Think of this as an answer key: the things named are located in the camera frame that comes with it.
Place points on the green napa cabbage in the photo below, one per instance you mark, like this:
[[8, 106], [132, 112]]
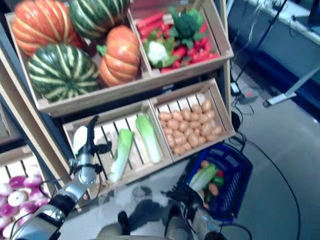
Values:
[[121, 155], [202, 177], [150, 140]]

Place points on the green broccoli head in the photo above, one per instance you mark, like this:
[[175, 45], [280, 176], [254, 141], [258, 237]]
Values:
[[186, 25]]

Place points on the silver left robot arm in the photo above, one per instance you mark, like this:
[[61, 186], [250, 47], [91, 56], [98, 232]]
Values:
[[75, 185]]

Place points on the blue chest freezer cabinet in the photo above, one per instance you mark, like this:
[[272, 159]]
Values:
[[282, 37]]

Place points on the orange oval vegetable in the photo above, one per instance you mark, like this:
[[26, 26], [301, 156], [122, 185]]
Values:
[[213, 189], [204, 164]]

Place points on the wooden crate with red vegetables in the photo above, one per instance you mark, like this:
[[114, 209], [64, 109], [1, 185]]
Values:
[[188, 71]]

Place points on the wooden crate with pumpkins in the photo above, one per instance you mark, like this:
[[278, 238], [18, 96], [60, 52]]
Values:
[[87, 100]]

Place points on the wooden display shelf frame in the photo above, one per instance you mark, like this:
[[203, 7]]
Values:
[[30, 120]]

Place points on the white pale vegetable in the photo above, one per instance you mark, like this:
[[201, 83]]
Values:
[[80, 138]]

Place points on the black power adapter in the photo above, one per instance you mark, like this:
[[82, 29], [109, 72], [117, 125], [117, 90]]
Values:
[[235, 88]]

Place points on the wooden slatted cabbage crate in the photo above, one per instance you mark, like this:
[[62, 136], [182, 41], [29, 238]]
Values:
[[140, 174]]

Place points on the green bell pepper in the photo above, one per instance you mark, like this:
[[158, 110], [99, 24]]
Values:
[[217, 181]]

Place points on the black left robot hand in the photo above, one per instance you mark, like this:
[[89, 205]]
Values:
[[88, 145]]

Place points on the pile of purple white turnips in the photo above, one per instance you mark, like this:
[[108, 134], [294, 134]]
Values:
[[17, 197]]

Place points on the grey power strip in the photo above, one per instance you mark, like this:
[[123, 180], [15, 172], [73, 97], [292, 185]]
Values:
[[248, 96]]

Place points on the wooden slatted turnip crate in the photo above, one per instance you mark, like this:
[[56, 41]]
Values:
[[15, 155]]

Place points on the wooden slatted potato crate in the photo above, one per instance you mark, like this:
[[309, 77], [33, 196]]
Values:
[[200, 86]]

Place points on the red bell pepper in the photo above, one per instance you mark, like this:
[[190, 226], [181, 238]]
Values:
[[220, 173]]

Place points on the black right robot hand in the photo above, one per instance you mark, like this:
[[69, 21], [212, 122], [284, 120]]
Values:
[[183, 195]]

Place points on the white metal stand leg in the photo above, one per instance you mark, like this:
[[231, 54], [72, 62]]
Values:
[[280, 98]]

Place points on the blue plastic shopping basket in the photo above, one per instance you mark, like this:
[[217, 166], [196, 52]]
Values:
[[237, 180]]

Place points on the white cauliflower with leaves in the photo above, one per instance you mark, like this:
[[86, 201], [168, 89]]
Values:
[[157, 51]]

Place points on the pile of brown potatoes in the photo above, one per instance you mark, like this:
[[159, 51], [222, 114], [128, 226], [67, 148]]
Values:
[[190, 130]]

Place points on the large orange striped pumpkin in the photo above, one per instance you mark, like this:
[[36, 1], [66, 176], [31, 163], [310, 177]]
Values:
[[42, 25]]

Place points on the green striped pumpkin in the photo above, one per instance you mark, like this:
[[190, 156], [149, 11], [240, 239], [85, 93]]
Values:
[[97, 15], [62, 72]]

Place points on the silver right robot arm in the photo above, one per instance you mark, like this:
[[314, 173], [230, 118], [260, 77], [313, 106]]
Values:
[[200, 222]]

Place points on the small orange striped pumpkin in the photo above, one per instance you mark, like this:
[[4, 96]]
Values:
[[122, 57]]

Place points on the pile of red vegetables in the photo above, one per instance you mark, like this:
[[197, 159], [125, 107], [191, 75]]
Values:
[[150, 23]]

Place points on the grey robot body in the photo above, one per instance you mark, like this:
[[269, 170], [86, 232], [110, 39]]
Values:
[[115, 231]]

